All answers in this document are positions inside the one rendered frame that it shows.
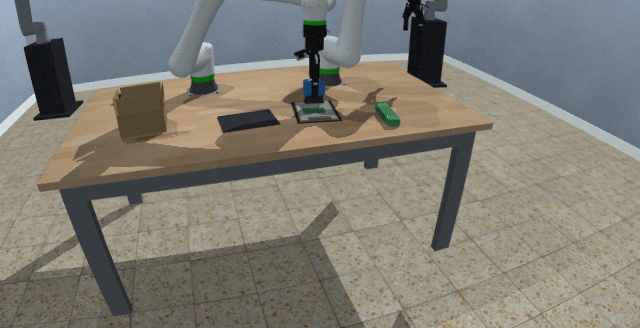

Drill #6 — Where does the brown cardboard box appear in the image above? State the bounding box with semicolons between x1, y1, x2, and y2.
113;82;167;138

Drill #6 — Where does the green pencil case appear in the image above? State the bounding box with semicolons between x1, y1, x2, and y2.
375;102;400;126

